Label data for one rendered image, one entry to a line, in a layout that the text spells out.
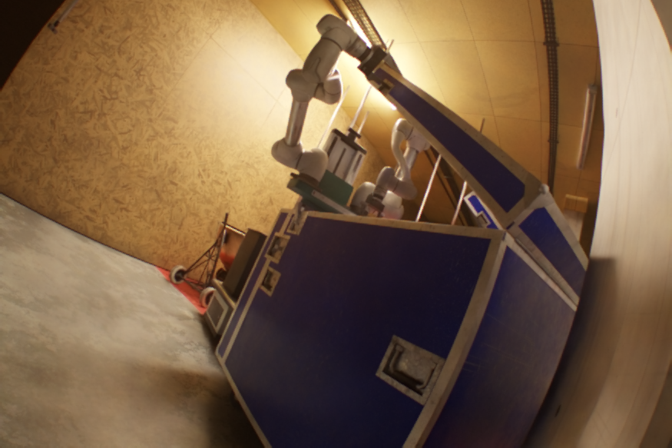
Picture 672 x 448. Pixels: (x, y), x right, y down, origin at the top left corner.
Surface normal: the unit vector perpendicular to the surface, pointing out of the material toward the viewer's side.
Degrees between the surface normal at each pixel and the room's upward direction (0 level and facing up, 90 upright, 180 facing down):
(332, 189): 90
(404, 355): 90
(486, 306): 90
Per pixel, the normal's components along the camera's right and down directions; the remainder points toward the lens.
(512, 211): -0.76, -0.47
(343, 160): 0.52, 0.01
